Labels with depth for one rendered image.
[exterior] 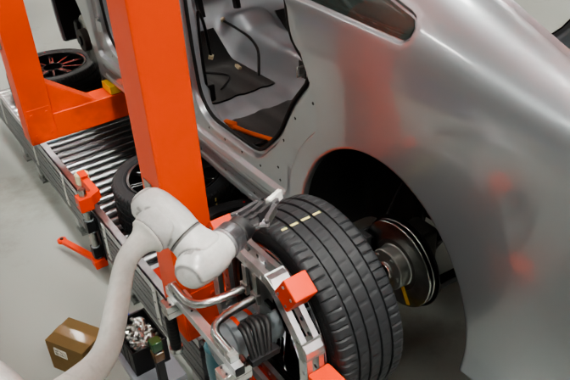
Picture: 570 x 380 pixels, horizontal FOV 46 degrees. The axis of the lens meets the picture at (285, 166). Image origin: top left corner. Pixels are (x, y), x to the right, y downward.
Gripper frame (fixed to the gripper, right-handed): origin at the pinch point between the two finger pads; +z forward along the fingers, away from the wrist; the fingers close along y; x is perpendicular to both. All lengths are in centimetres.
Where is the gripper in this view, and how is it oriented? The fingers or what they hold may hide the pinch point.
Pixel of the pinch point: (274, 198)
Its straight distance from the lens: 193.8
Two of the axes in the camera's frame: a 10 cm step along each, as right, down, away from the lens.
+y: 8.5, 1.4, -5.0
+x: -1.1, -8.9, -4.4
